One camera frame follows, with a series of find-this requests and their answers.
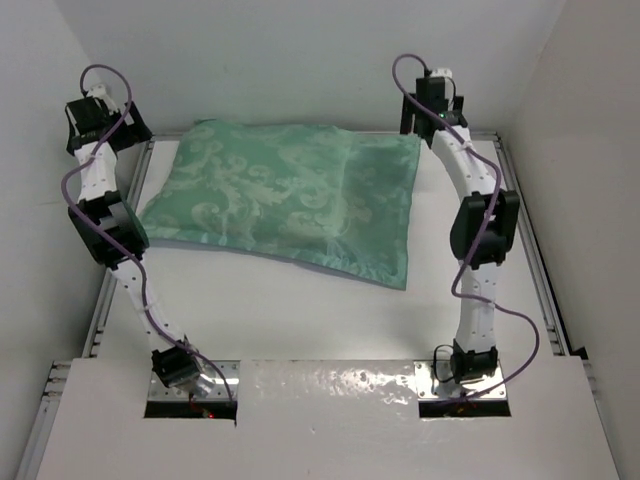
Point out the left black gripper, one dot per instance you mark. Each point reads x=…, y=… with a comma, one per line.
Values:
x=135, y=133

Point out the blue green pillowcase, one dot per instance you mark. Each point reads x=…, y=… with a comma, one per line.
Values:
x=316, y=194

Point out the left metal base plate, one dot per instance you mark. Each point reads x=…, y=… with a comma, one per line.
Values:
x=208, y=387

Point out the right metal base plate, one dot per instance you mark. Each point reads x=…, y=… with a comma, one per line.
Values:
x=431, y=384

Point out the metal base plate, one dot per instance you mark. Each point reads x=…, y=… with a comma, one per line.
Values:
x=431, y=384
x=208, y=387

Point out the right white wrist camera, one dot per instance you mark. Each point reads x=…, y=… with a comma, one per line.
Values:
x=441, y=73

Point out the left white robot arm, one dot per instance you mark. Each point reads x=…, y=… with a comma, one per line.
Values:
x=112, y=232

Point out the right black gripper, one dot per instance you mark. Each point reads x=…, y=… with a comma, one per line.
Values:
x=408, y=111

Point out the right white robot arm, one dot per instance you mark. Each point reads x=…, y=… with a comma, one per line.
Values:
x=483, y=230

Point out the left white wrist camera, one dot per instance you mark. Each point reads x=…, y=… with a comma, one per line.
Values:
x=102, y=92

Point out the white front cover board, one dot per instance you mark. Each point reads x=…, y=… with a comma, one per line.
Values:
x=328, y=420

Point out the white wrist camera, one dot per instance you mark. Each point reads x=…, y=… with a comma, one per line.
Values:
x=102, y=92
x=441, y=73

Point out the aluminium table frame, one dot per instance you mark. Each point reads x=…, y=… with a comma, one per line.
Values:
x=250, y=308

